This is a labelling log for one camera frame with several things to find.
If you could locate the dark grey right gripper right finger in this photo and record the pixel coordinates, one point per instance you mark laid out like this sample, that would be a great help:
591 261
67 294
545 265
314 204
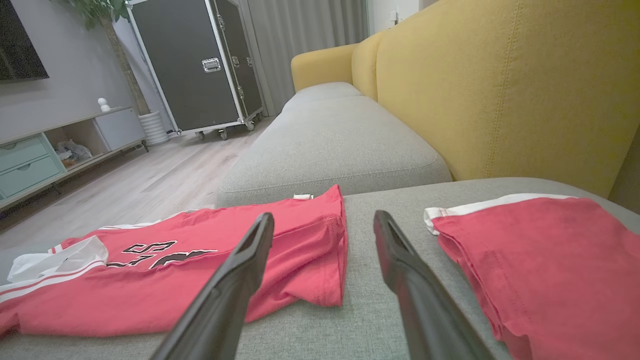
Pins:
425 310

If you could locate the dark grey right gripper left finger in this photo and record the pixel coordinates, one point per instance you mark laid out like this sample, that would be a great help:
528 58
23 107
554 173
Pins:
225 310

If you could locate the red jersey with black number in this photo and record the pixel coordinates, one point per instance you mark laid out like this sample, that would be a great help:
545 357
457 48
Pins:
150 300

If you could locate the red garment with white band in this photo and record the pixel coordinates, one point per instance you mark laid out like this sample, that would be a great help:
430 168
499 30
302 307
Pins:
550 265

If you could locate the large grey sofa seat cushion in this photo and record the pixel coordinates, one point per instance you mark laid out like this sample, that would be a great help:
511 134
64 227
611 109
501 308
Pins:
357 240

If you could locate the white ribbed plant pot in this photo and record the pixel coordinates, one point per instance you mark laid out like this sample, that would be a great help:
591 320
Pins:
152 127

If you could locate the grey low tv cabinet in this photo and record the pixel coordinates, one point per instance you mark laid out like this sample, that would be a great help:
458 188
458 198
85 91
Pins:
120 127

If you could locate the grey clutter in cabinet shelf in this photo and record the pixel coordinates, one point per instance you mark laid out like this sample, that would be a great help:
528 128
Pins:
72 150

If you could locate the wide yellow sofa backrest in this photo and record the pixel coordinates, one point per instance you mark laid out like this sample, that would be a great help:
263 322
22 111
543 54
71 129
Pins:
500 90

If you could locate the mint green cabinet drawer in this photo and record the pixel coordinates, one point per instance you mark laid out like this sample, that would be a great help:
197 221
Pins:
30 176
22 152

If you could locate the small white figurine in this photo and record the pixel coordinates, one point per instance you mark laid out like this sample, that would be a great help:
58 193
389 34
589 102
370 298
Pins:
104 106

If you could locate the small grey sofa seat cushion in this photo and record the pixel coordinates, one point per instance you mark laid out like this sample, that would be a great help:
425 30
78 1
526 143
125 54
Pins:
320 92

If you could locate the black wheeled flight case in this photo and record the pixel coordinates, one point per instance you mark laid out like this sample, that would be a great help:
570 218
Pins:
180 65

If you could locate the yellow sofa armrest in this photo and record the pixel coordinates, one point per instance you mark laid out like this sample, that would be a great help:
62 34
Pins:
320 65

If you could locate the green indoor plant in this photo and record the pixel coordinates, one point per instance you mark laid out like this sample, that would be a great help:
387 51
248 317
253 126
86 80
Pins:
117 60

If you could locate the grey curtain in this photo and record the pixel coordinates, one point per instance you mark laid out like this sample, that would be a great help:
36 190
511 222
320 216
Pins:
305 25

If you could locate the black flat television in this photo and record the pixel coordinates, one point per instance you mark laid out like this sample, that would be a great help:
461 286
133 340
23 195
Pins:
17 45

